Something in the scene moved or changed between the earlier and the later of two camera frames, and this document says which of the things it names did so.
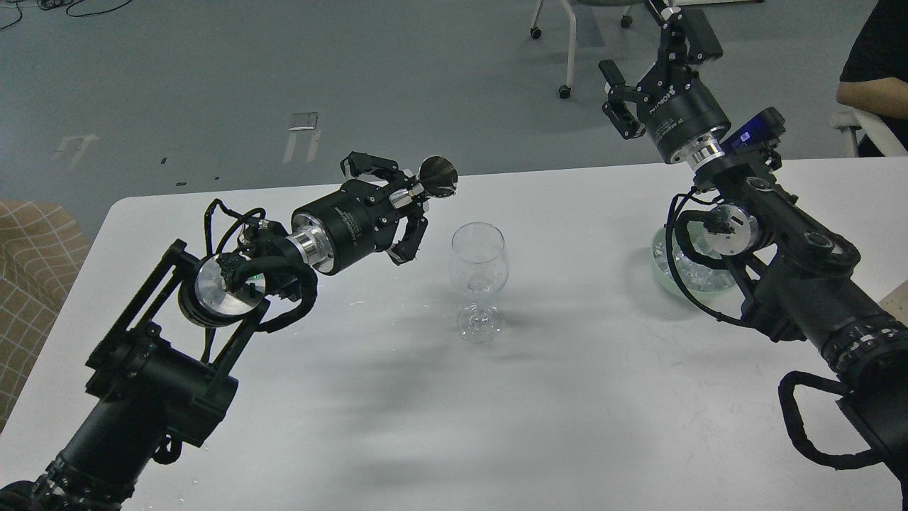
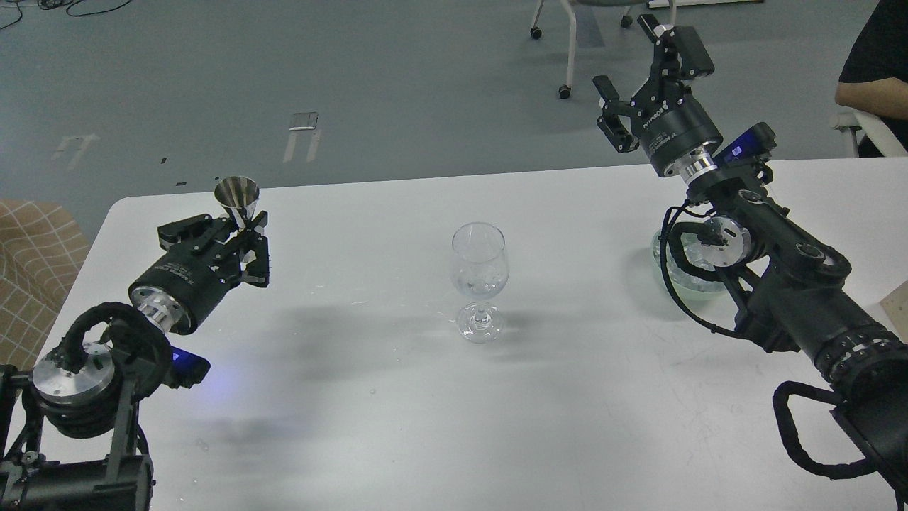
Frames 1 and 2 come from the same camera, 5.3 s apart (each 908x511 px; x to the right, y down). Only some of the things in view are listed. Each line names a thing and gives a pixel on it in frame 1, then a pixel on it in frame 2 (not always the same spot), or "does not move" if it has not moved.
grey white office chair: x=535 y=32 does not move
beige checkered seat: x=42 y=246 does not move
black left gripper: x=351 y=223 to x=196 y=281
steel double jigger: x=439 y=176 to x=239 y=194
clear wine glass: x=479 y=269 does not move
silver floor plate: x=303 y=121 does not move
